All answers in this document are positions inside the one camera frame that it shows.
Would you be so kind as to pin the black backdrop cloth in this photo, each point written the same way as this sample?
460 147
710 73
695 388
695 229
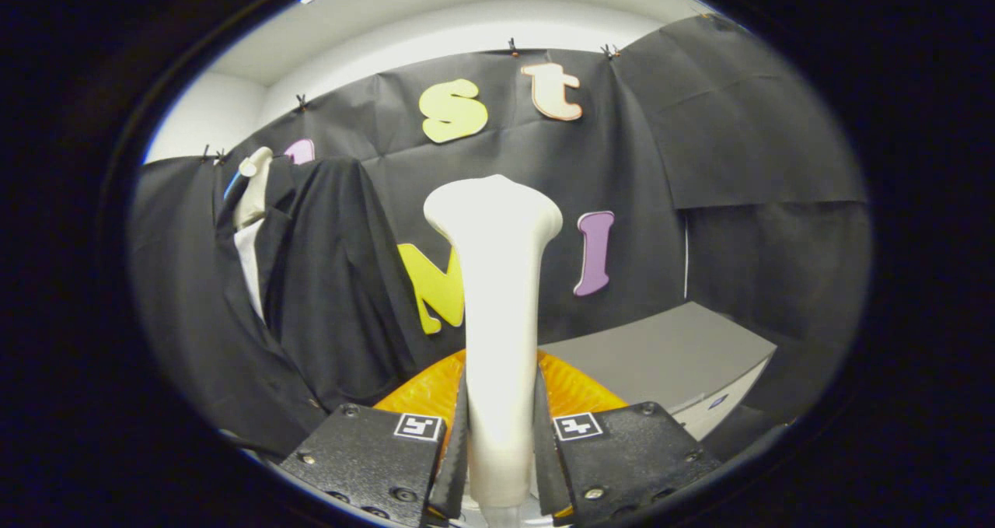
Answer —
746 124

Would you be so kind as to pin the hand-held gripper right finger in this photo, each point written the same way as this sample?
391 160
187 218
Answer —
548 466

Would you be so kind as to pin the beige clothes hanger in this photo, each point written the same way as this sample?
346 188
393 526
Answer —
255 186

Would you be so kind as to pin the black suit jacket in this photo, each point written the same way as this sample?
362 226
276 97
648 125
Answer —
334 279

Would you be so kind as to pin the grey cabinet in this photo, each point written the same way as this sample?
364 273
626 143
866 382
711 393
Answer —
661 357

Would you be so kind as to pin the white garment steamer head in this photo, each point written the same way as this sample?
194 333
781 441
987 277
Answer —
497 295

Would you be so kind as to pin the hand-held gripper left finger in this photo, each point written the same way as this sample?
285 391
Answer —
455 466

